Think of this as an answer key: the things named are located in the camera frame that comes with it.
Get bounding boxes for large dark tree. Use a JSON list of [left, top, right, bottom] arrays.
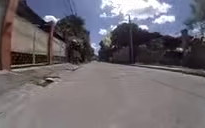
[[56, 14, 95, 64]]

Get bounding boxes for overhead wires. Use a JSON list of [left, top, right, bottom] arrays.
[[67, 0, 78, 16]]

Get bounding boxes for utility pole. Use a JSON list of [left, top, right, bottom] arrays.
[[127, 13, 135, 65]]

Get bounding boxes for broken hole in pavement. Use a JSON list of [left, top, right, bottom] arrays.
[[36, 75, 62, 87]]

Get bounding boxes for grey pavement strip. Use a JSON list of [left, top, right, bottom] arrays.
[[0, 62, 82, 101]]

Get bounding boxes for row of trees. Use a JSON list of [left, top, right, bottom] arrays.
[[98, 0, 205, 64]]

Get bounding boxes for raised grey kerb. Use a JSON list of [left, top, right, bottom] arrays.
[[129, 63, 205, 79]]

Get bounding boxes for pale wall with red pillars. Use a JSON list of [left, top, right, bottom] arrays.
[[0, 0, 68, 71]]

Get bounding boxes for grey concrete road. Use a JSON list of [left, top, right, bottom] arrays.
[[0, 60, 205, 128]]

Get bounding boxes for dark fence with bushes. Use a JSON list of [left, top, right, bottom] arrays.
[[98, 41, 205, 70]]

